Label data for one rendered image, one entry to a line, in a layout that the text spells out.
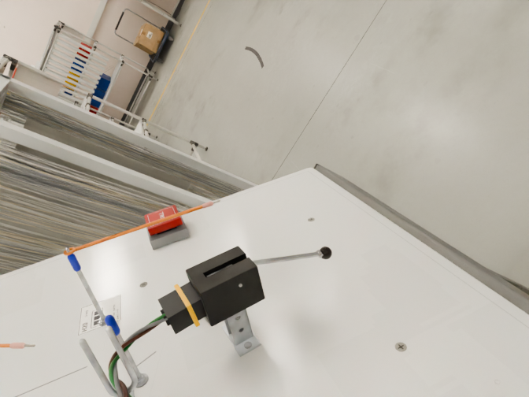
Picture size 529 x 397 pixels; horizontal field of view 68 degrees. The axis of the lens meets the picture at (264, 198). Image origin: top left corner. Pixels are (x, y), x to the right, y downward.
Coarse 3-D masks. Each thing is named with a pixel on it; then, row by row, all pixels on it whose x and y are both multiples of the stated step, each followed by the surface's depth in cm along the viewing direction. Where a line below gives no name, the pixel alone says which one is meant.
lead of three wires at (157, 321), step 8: (160, 320) 35; (144, 328) 34; (152, 328) 34; (136, 336) 33; (128, 344) 33; (112, 360) 30; (112, 368) 29; (112, 376) 28; (112, 384) 27; (120, 384) 27
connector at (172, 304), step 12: (192, 288) 36; (168, 300) 35; (180, 300) 35; (192, 300) 35; (168, 312) 34; (180, 312) 34; (204, 312) 35; (168, 324) 34; (180, 324) 34; (192, 324) 35
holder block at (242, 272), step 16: (224, 256) 38; (240, 256) 37; (192, 272) 36; (208, 272) 36; (224, 272) 36; (240, 272) 35; (256, 272) 36; (208, 288) 34; (224, 288) 35; (240, 288) 35; (256, 288) 36; (208, 304) 34; (224, 304) 35; (240, 304) 36; (208, 320) 36
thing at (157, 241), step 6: (180, 216) 62; (174, 228) 59; (180, 228) 58; (186, 228) 58; (156, 234) 58; (162, 234) 58; (168, 234) 58; (174, 234) 58; (180, 234) 58; (186, 234) 59; (150, 240) 57; (156, 240) 57; (162, 240) 58; (168, 240) 58; (174, 240) 58; (156, 246) 58; (162, 246) 58
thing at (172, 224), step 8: (168, 208) 61; (176, 208) 61; (144, 216) 60; (152, 216) 60; (160, 216) 59; (160, 224) 57; (168, 224) 57; (176, 224) 58; (152, 232) 57; (160, 232) 58
